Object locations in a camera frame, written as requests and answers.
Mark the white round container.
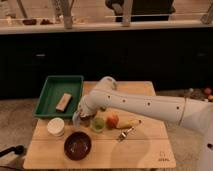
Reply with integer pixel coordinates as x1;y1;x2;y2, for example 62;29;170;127
47;118;65;137

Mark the green plastic tray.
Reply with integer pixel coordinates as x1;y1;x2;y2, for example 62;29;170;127
34;75;84;119

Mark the yellow banana toy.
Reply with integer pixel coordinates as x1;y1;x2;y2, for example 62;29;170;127
116;120;142;129

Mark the wooden block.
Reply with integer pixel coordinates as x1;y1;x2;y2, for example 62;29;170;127
56;93;72;112

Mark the person in dark clothes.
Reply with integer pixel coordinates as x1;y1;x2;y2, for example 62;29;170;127
105;0;175;22

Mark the green cup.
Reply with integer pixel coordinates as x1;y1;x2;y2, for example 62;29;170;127
91;117;105;133

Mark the white railing shelf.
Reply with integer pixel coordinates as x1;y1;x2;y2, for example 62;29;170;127
0;0;213;34

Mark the black cable plug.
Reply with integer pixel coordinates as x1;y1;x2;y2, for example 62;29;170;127
0;145;24;157

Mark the red apple toy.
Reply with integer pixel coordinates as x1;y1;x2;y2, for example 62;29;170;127
106;115;119;129

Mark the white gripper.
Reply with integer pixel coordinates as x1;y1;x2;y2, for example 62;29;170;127
77;95;97;119

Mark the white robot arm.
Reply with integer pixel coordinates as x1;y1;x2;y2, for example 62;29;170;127
73;76;213;171

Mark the light blue towel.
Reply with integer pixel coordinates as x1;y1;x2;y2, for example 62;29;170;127
72;111;81;128

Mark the purple bowl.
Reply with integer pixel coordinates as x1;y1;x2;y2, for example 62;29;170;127
64;131;92;161

